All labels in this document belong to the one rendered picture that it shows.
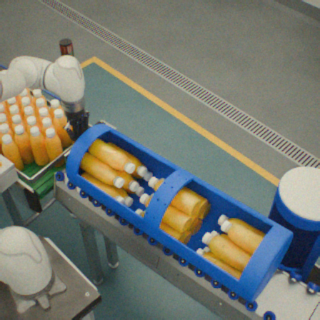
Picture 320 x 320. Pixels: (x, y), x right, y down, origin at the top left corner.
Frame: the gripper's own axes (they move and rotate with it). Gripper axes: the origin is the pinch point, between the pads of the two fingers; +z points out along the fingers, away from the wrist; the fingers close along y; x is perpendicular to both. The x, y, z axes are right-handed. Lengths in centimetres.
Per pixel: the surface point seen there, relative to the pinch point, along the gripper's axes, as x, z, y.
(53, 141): -17.7, 9.7, 1.2
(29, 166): -28.6, 26.3, 10.1
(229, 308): 83, 28, 11
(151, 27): -147, 117, -228
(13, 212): -27, 43, 27
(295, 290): 99, 23, -9
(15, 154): -29.3, 14.2, 14.7
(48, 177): -16.4, 26.2, 8.9
